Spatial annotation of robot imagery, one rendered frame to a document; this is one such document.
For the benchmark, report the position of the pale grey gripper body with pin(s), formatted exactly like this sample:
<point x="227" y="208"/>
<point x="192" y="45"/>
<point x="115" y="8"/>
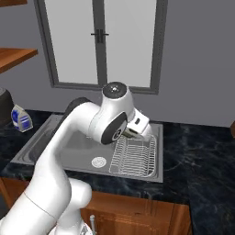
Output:
<point x="146" y="133"/>

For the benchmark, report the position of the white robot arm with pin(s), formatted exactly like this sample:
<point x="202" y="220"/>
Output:
<point x="55" y="171"/>

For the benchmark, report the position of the grey steel sink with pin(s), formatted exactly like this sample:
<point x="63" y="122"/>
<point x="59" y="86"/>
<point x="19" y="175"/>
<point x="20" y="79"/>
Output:
<point x="76" y="147"/>

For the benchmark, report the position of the wooden cabinet door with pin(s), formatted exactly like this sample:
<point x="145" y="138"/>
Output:
<point x="131" y="217"/>

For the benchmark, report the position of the wooden base cabinet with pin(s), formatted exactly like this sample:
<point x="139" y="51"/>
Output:
<point x="182" y="220"/>

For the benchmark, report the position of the brown wooden object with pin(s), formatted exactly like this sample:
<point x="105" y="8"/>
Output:
<point x="233" y="129"/>

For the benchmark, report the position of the grey framed window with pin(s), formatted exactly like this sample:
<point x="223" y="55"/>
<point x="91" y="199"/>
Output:
<point x="76" y="39"/>

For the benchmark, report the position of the blue and white carton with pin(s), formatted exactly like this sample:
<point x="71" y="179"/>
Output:
<point x="21" y="119"/>

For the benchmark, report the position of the dark round appliance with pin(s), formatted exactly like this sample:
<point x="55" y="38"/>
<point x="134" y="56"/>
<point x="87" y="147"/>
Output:
<point x="4" y="107"/>

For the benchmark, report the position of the wooden wall shelf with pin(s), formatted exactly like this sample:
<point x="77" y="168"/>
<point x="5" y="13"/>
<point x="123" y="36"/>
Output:
<point x="13" y="58"/>
<point x="10" y="2"/>

